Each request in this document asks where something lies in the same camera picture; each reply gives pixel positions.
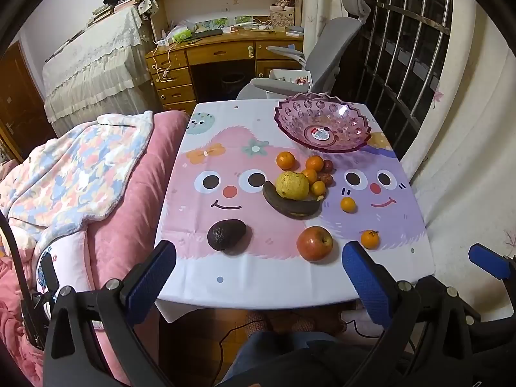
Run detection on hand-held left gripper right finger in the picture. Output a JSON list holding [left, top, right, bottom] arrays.
[[342, 240, 484, 387]]

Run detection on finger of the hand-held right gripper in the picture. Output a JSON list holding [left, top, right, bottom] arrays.
[[468, 243, 516, 281]]

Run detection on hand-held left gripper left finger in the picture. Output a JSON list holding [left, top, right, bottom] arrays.
[[44, 240, 178, 387]]

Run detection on red apple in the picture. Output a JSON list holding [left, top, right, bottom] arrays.
[[296, 226, 333, 262]]

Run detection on dark avocado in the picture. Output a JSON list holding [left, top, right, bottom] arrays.
[[207, 219, 247, 252]]

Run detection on overripe dark banana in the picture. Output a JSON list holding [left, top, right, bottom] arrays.
[[262, 181, 323, 220]]

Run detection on yellow pear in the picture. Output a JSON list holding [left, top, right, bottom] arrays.
[[275, 171, 310, 201]]

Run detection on large orange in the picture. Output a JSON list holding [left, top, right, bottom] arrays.
[[276, 151, 298, 171]]

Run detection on pink plastic fruit bowl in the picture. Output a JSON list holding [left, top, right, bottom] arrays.
[[274, 92, 372, 154]]

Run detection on pink slipper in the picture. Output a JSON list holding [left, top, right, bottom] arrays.
[[288, 315, 319, 334], [245, 311, 275, 336]]

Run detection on pink bed with blanket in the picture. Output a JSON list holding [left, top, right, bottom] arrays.
[[0, 111, 190, 387]]

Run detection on cartoon printed tablecloth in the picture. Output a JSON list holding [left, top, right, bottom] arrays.
[[154, 99, 436, 323]]

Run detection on person's legs in jeans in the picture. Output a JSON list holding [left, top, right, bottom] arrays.
[[220, 331, 327, 387]]

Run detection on white flower print curtain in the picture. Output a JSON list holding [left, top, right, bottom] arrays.
[[399, 0, 516, 259]]

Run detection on black wastebasket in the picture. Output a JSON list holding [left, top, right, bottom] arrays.
[[221, 73, 245, 97]]

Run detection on wooden door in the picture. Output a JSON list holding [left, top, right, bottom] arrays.
[[0, 40, 57, 162]]

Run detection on white lace cover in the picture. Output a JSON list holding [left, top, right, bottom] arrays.
[[42, 6, 156, 138]]

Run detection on white plastic tray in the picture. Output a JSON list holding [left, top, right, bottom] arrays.
[[267, 69, 313, 87]]

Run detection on wooden desk with drawers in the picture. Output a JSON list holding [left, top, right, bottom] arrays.
[[145, 28, 305, 115]]

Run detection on grey office chair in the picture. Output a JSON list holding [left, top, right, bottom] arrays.
[[236, 0, 372, 101]]

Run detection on metal window grille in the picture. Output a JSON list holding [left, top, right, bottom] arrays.
[[359, 0, 454, 158]]

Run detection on stack of books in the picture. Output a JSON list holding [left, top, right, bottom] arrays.
[[86, 0, 138, 29]]

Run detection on wooden bookshelf hutch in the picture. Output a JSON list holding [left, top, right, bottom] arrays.
[[139, 0, 303, 43]]

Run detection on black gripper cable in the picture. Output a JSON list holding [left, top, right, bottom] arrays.
[[0, 210, 45, 351]]

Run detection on white charger cable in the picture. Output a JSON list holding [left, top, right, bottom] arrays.
[[151, 42, 178, 86]]

